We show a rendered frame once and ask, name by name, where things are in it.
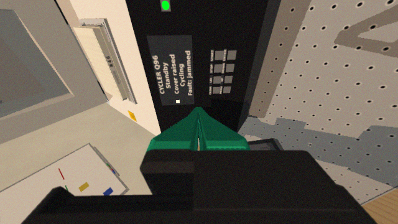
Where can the white well plate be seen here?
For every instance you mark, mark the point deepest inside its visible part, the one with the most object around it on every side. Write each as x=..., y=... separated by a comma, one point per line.
x=103, y=60

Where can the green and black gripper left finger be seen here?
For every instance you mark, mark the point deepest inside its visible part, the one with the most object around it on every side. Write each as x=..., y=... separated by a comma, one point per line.
x=182, y=135

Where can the white thermal cycler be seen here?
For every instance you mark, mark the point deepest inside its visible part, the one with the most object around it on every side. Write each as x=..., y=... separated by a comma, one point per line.
x=174, y=55

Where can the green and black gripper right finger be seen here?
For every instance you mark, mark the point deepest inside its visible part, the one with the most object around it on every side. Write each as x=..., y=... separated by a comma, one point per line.
x=214, y=136

